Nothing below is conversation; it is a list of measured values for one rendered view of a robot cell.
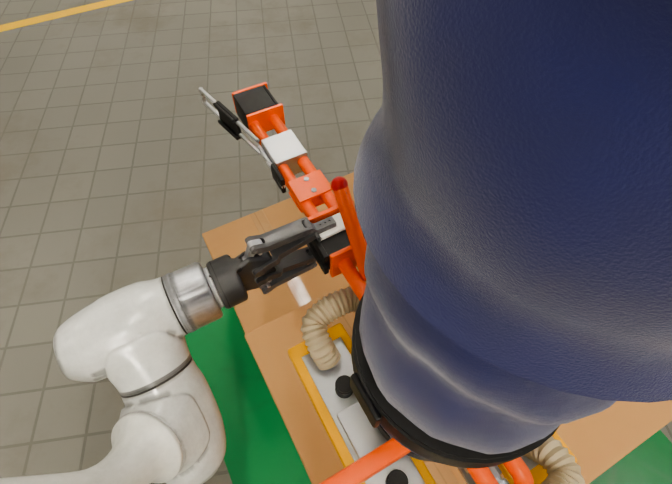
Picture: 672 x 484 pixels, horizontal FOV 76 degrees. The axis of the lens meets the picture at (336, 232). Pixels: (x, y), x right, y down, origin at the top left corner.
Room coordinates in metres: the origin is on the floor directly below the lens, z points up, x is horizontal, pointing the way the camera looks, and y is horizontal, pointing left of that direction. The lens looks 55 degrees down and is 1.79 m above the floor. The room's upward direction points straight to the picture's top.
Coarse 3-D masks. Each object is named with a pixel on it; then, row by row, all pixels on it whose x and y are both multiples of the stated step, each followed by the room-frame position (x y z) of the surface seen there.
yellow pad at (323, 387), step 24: (336, 336) 0.26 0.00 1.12; (312, 360) 0.22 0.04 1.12; (312, 384) 0.19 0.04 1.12; (336, 384) 0.18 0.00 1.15; (336, 408) 0.15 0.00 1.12; (336, 432) 0.12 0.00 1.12; (408, 456) 0.09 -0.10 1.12; (384, 480) 0.06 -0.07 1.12; (408, 480) 0.06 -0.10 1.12; (432, 480) 0.06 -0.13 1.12
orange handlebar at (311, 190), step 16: (256, 128) 0.62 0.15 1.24; (304, 160) 0.54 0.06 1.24; (288, 176) 0.50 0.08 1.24; (304, 176) 0.50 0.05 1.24; (320, 176) 0.50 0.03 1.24; (304, 192) 0.46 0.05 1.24; (320, 192) 0.46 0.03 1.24; (304, 208) 0.44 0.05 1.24; (352, 272) 0.32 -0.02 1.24; (352, 288) 0.29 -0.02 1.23; (384, 448) 0.08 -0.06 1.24; (400, 448) 0.08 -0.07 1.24; (352, 464) 0.07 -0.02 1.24; (368, 464) 0.07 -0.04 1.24; (384, 464) 0.07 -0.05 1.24; (512, 464) 0.07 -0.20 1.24; (336, 480) 0.05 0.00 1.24; (352, 480) 0.05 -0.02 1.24; (480, 480) 0.05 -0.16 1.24; (496, 480) 0.05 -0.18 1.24; (528, 480) 0.05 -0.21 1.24
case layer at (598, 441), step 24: (264, 216) 0.94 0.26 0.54; (288, 216) 0.94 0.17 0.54; (216, 240) 0.84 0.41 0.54; (240, 240) 0.84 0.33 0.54; (288, 288) 0.65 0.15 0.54; (312, 288) 0.65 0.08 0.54; (240, 312) 0.57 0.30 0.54; (264, 312) 0.57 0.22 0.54; (288, 312) 0.57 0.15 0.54; (624, 408) 0.28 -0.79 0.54; (648, 408) 0.28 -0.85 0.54; (576, 432) 0.22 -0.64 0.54; (600, 432) 0.22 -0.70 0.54; (624, 432) 0.22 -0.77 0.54; (648, 432) 0.22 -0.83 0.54; (576, 456) 0.17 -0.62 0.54; (600, 456) 0.17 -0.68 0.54; (624, 456) 0.17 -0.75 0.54
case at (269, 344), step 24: (336, 288) 0.44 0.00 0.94; (264, 336) 0.33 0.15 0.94; (288, 336) 0.33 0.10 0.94; (264, 360) 0.28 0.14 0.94; (288, 360) 0.28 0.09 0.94; (288, 384) 0.24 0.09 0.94; (288, 408) 0.19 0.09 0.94; (312, 408) 0.19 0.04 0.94; (312, 432) 0.15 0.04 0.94; (312, 456) 0.11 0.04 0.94; (336, 456) 0.11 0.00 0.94; (312, 480) 0.08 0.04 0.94; (456, 480) 0.08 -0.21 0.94
